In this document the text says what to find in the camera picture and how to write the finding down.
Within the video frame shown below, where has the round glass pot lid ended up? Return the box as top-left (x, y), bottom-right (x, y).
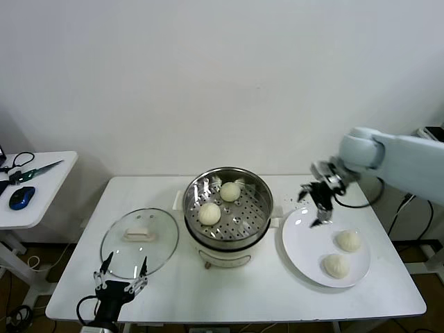
top-left (100, 207), bottom-right (180, 280)

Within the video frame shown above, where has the perforated steel steamer basket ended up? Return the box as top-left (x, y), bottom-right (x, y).
top-left (182, 166), bottom-right (273, 244)

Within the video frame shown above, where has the blue computer mouse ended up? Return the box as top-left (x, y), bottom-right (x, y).
top-left (8, 186), bottom-right (37, 211)

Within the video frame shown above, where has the white side table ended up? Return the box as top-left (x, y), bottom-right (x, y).
top-left (0, 151), bottom-right (78, 302)

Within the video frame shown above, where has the white coiled floor cable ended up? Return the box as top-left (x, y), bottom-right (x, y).
top-left (26, 242), bottom-right (76, 273)

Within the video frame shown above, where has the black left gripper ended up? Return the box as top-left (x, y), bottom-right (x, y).
top-left (92, 251), bottom-right (149, 325)

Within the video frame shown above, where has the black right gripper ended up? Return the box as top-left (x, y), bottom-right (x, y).
top-left (298, 182), bottom-right (336, 229)

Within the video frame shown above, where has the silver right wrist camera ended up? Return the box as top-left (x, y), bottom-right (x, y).
top-left (309, 160), bottom-right (344, 187)

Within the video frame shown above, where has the round white plate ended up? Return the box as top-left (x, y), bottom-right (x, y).
top-left (281, 207), bottom-right (371, 288)

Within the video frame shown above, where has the black power adapter cable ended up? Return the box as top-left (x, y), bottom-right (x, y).
top-left (386, 194), bottom-right (434, 244)

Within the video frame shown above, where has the white electric cooker base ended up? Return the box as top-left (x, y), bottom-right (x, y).
top-left (172, 190), bottom-right (284, 271)

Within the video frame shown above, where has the white steamed baozi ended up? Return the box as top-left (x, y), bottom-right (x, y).
top-left (219, 182), bottom-right (241, 203)
top-left (334, 228), bottom-right (362, 251)
top-left (319, 253), bottom-right (350, 280)
top-left (198, 203), bottom-right (222, 226)

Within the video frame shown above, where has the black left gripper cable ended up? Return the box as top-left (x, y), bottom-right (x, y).
top-left (76, 294), bottom-right (100, 325)

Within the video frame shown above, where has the black looped cable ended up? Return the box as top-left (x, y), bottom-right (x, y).
top-left (0, 151), bottom-right (35, 174)

